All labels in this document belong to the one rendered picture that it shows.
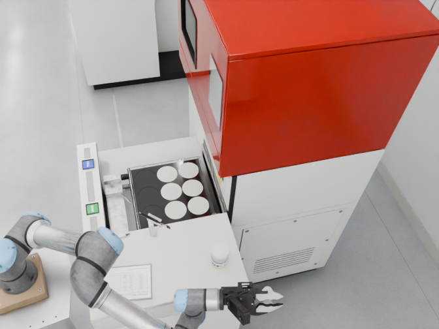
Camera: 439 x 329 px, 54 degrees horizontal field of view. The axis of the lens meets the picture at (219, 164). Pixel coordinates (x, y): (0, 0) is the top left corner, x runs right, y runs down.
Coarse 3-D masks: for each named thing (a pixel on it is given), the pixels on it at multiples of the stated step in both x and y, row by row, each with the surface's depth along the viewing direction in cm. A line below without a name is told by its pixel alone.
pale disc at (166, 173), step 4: (160, 168) 215; (164, 168) 215; (168, 168) 215; (172, 168) 215; (160, 172) 213; (164, 172) 213; (168, 172) 214; (172, 172) 214; (176, 172) 214; (160, 176) 212; (164, 176) 212; (168, 176) 212; (172, 176) 212; (176, 176) 212; (164, 180) 210; (168, 180) 210; (172, 180) 211
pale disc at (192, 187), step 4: (188, 180) 211; (192, 180) 211; (196, 180) 211; (184, 184) 209; (188, 184) 209; (192, 184) 210; (196, 184) 210; (200, 184) 210; (184, 188) 208; (188, 188) 208; (192, 188) 208; (196, 188) 208; (200, 188) 208; (184, 192) 206; (188, 192) 206; (192, 192) 207; (196, 192) 207; (200, 192) 207
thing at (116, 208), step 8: (120, 176) 213; (112, 184) 210; (120, 184) 210; (112, 200) 204; (120, 200) 204; (112, 208) 201; (120, 208) 201; (112, 216) 199; (120, 216) 199; (112, 224) 196; (120, 224) 196
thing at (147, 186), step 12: (144, 168) 214; (156, 168) 215; (132, 180) 210; (144, 180) 210; (156, 180) 210; (180, 180) 211; (204, 180) 211; (144, 192) 206; (156, 192) 206; (204, 192) 207; (144, 204) 201; (156, 204) 201; (156, 216) 197; (192, 216) 198; (204, 216) 199
